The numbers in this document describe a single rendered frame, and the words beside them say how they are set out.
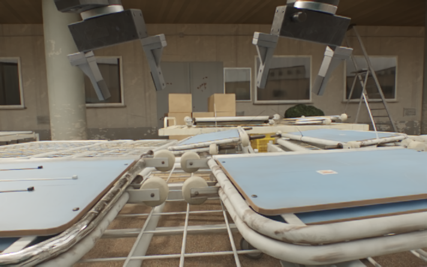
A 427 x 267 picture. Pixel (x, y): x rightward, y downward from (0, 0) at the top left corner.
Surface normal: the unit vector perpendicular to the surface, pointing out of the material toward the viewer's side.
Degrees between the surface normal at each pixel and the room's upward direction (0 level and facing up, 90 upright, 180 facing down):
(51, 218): 5
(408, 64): 90
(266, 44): 114
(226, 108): 90
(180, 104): 90
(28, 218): 5
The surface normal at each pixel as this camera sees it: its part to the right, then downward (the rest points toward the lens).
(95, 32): -0.10, 0.47
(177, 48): 0.07, 0.07
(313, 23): 0.11, 0.47
